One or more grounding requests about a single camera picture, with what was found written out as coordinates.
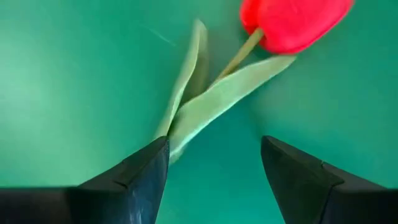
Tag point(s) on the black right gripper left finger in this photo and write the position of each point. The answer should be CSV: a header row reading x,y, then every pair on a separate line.
x,y
109,205

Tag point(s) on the red artificial tulip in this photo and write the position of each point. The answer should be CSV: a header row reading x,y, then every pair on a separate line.
x,y
289,25

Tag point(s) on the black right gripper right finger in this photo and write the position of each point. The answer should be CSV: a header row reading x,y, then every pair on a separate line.
x,y
311,193

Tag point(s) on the green table mat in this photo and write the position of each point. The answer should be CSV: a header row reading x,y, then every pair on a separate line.
x,y
62,93

